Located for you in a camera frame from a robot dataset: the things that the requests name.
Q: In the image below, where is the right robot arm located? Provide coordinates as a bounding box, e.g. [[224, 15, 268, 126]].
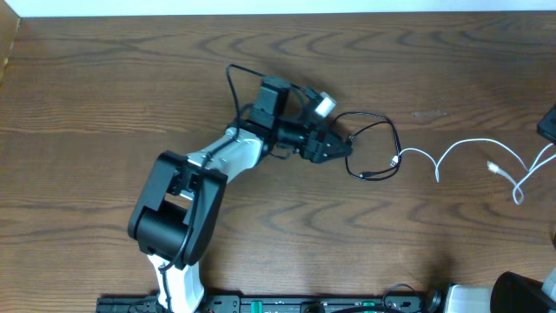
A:
[[423, 105, 555, 313]]

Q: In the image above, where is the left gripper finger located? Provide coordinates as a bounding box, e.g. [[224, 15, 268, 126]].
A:
[[316, 147, 352, 163], [325, 130, 353, 152]]

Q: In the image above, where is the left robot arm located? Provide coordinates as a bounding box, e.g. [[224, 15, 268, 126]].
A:
[[128, 77, 352, 312]]

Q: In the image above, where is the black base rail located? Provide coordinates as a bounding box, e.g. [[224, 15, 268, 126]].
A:
[[95, 295, 427, 313]]

